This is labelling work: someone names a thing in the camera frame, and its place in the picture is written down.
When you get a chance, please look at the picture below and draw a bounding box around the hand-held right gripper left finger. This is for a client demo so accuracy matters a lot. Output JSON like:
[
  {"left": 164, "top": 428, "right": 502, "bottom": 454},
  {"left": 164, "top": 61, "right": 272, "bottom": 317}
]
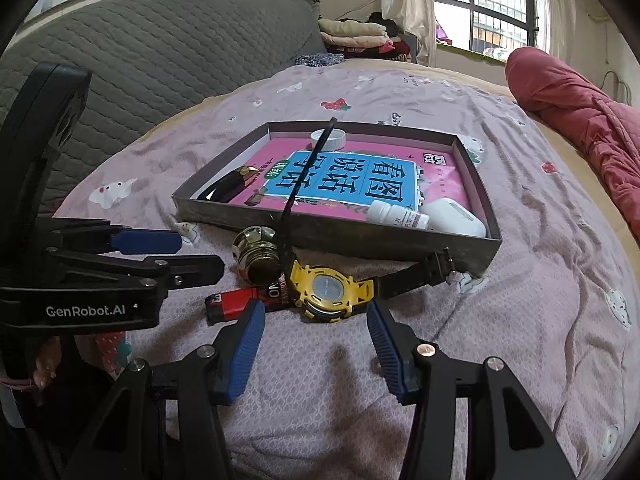
[{"left": 65, "top": 299, "right": 267, "bottom": 480}]

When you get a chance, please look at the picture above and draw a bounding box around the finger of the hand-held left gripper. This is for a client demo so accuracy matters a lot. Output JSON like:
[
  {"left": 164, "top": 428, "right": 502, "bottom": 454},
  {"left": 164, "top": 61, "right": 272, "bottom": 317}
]
[
  {"left": 50, "top": 249, "right": 226, "bottom": 290},
  {"left": 50, "top": 219, "right": 184, "bottom": 257}
]

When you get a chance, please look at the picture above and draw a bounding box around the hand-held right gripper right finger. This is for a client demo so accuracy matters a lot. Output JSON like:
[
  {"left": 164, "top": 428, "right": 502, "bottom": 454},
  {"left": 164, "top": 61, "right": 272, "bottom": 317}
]
[{"left": 366, "top": 300, "right": 576, "bottom": 480}]

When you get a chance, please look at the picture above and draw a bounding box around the red lighter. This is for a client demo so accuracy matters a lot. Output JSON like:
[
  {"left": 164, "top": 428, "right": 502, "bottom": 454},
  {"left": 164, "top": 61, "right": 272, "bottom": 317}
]
[{"left": 204, "top": 282, "right": 296, "bottom": 326}]

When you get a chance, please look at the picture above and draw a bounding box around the black bottle with gold cap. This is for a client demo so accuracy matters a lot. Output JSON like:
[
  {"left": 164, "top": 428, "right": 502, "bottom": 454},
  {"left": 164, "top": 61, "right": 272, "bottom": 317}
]
[{"left": 196, "top": 164, "right": 261, "bottom": 205}]

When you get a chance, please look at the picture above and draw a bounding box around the yellow watch with black strap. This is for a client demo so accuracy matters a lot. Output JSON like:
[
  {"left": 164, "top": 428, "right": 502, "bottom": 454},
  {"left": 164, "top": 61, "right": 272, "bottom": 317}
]
[{"left": 279, "top": 117, "right": 453, "bottom": 323}]

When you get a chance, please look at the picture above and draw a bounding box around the grey cardboard box tray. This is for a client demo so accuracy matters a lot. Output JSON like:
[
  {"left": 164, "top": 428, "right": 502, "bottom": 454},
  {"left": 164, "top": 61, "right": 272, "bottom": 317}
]
[{"left": 171, "top": 120, "right": 503, "bottom": 278}]

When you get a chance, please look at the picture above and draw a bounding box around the white pill bottle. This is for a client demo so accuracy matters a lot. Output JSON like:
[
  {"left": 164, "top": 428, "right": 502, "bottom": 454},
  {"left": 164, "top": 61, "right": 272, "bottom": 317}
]
[{"left": 367, "top": 199, "right": 431, "bottom": 231}]

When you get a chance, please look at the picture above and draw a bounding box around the white earbud case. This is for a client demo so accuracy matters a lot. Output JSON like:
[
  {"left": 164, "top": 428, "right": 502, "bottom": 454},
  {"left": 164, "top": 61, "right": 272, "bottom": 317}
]
[{"left": 422, "top": 197, "right": 488, "bottom": 238}]

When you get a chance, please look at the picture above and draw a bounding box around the white ribbed jar lid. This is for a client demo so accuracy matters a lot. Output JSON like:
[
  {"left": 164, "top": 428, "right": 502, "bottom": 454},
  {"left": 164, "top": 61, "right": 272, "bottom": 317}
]
[{"left": 309, "top": 129, "right": 347, "bottom": 152}]

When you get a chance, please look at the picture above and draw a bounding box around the person's left hand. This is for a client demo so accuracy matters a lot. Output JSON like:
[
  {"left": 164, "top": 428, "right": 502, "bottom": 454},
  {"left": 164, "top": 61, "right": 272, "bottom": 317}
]
[{"left": 32, "top": 337, "right": 63, "bottom": 391}]

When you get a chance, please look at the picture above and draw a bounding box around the purple printed bed sheet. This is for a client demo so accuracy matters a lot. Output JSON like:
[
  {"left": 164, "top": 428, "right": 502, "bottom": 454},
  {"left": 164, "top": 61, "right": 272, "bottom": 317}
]
[{"left": 50, "top": 60, "right": 640, "bottom": 480}]

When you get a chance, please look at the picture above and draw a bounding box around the pink and blue book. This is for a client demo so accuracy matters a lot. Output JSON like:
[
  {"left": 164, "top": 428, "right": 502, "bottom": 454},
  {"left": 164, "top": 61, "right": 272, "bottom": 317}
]
[{"left": 227, "top": 140, "right": 473, "bottom": 226}]

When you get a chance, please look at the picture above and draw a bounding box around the grey quilted headboard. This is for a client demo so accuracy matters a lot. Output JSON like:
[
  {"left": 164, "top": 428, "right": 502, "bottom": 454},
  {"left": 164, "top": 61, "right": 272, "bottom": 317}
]
[{"left": 0, "top": 0, "right": 326, "bottom": 221}]

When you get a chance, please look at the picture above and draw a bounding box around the dark floral cloth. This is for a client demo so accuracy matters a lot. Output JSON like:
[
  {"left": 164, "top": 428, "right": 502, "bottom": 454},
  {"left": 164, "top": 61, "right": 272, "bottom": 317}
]
[{"left": 294, "top": 52, "right": 346, "bottom": 67}]

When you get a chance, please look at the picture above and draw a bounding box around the pink folded blanket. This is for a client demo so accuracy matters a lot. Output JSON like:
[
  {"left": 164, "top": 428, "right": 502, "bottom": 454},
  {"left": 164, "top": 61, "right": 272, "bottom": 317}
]
[{"left": 320, "top": 33, "right": 391, "bottom": 52}]

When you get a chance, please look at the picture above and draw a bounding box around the cream folded blanket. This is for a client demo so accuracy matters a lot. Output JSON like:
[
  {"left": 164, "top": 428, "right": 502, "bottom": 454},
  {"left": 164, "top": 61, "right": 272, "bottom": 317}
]
[{"left": 317, "top": 18, "right": 388, "bottom": 39}]

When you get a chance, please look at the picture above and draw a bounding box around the dark red clothes pile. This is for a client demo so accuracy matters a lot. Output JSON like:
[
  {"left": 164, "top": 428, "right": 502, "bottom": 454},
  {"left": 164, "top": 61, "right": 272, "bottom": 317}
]
[{"left": 367, "top": 11, "right": 415, "bottom": 62}]

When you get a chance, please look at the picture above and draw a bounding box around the red quilted blanket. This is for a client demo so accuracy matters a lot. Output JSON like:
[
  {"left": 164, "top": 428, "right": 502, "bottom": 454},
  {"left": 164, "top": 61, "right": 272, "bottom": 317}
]
[{"left": 505, "top": 46, "right": 640, "bottom": 241}]

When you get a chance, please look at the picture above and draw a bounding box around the cream curtain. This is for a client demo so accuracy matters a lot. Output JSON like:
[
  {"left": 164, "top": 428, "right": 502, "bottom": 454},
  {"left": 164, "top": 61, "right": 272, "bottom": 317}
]
[
  {"left": 381, "top": 0, "right": 436, "bottom": 66},
  {"left": 532, "top": 0, "right": 576, "bottom": 61}
]

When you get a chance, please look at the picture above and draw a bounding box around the barred window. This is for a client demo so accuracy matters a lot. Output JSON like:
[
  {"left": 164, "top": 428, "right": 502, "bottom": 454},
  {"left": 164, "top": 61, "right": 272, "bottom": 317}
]
[{"left": 430, "top": 0, "right": 551, "bottom": 58}]

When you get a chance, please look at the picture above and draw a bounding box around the white tube frame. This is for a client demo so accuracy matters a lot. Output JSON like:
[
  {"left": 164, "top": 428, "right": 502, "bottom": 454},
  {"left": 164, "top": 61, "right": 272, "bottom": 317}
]
[{"left": 602, "top": 70, "right": 632, "bottom": 107}]

